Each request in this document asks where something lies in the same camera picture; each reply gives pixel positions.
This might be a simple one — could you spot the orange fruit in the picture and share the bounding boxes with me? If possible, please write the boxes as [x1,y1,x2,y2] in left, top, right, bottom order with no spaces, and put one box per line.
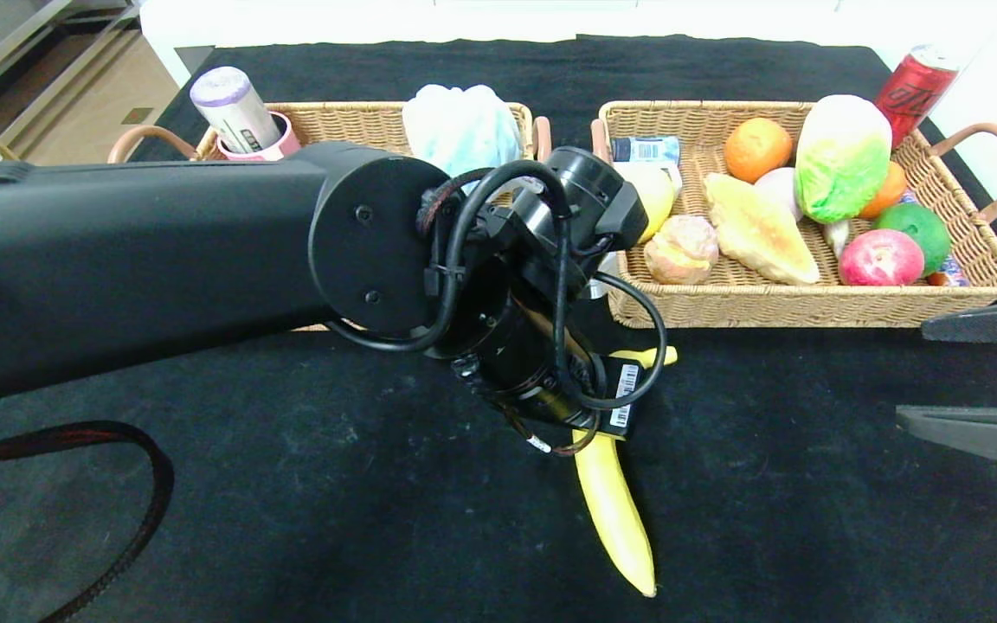
[858,162,908,222]
[724,118,794,185]

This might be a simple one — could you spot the pale pink onion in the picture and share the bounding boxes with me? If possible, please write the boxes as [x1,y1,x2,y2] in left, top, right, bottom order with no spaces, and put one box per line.
[754,168,802,222]

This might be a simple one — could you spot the pink plastic cup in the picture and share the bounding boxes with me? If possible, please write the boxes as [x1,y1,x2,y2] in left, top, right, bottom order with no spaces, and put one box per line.
[217,112,300,163]

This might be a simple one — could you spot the green round fruit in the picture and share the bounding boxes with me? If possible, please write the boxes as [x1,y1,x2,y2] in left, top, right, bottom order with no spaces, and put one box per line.
[872,202,952,276]

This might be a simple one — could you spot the red black braided cable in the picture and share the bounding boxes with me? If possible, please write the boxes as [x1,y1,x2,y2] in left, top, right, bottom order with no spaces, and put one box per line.
[0,421,175,623]

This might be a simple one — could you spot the blue red snack packet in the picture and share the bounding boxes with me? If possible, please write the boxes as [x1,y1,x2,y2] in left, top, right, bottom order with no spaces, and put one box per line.
[897,190,969,288]

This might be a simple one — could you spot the white green napa cabbage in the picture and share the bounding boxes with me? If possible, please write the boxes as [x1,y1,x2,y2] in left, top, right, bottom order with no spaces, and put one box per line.
[794,95,893,227]

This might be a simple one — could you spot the red soda can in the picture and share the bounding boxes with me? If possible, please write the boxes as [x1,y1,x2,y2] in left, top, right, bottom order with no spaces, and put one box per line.
[875,45,960,150]

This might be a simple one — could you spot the red apple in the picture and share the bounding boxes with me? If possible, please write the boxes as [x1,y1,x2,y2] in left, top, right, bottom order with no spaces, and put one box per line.
[839,229,925,287]

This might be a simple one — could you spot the yellow banana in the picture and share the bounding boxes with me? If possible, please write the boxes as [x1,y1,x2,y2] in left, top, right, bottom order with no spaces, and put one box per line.
[574,346,679,598]

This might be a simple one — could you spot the grey tube with purple cap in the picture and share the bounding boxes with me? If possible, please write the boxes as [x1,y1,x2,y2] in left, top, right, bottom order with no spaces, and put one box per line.
[190,67,285,155]

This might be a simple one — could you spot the golden bread loaf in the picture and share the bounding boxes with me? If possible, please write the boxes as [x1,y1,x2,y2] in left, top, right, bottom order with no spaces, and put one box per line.
[704,173,820,286]

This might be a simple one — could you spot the small white blue package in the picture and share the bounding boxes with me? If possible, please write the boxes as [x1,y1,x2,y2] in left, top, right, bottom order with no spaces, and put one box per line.
[611,136,684,167]

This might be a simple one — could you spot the purple eggplant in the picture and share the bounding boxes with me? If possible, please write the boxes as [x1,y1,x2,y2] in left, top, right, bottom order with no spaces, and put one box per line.
[820,218,852,260]

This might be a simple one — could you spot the cream puff pastry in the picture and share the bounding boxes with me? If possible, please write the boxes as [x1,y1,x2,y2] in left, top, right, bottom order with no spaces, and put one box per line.
[644,215,720,286]

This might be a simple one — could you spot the wicker basket with brown handles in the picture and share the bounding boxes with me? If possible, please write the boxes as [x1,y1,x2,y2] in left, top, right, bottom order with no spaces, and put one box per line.
[589,100,997,331]
[109,102,553,334]

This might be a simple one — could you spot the light blue bath pouf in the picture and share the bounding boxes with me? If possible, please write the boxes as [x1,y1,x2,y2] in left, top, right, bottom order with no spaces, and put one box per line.
[402,84,524,187]

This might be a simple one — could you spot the thin dark red wire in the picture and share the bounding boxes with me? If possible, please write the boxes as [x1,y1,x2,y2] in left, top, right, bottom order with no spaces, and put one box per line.
[498,402,599,458]

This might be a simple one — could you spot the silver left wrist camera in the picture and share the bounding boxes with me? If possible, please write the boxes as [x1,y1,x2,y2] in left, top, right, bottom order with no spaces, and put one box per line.
[585,251,619,300]

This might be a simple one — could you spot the wooden platform with rails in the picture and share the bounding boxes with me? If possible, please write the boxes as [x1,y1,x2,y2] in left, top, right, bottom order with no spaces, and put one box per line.
[0,0,149,109]

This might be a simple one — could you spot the yellow lemon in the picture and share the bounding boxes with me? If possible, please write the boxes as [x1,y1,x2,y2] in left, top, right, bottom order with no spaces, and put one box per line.
[633,164,678,245]

